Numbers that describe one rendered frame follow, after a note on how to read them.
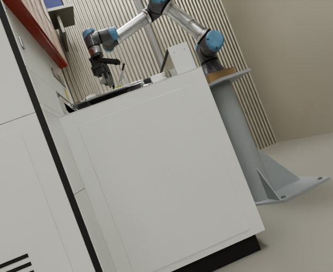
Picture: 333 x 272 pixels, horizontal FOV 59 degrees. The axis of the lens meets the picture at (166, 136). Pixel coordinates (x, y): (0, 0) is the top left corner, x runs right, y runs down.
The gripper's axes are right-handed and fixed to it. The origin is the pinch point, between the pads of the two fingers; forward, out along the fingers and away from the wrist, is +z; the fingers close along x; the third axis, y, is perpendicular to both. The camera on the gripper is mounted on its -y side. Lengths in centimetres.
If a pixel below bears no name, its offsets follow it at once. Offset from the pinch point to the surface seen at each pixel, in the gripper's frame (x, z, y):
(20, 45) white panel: 71, -7, 5
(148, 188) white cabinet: 48, 56, -12
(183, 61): 32, 11, -43
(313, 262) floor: 56, 99, -60
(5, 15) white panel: 74, -17, 5
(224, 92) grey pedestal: -28, 25, -59
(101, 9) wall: -220, -157, 38
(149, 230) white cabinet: 49, 72, -7
